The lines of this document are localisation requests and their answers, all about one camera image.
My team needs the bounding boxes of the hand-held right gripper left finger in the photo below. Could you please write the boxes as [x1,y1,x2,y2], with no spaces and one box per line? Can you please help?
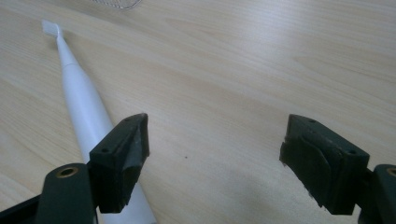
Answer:
[88,112,150,215]

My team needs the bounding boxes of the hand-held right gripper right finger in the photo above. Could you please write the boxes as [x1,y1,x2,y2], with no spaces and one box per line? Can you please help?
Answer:
[278,113,374,216]

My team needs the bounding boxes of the white electric toothbrush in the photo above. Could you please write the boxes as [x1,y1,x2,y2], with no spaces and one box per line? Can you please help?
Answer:
[41,19,158,224]

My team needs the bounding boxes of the wire mesh basket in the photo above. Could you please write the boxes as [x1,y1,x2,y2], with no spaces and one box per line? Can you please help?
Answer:
[92,0,144,10]

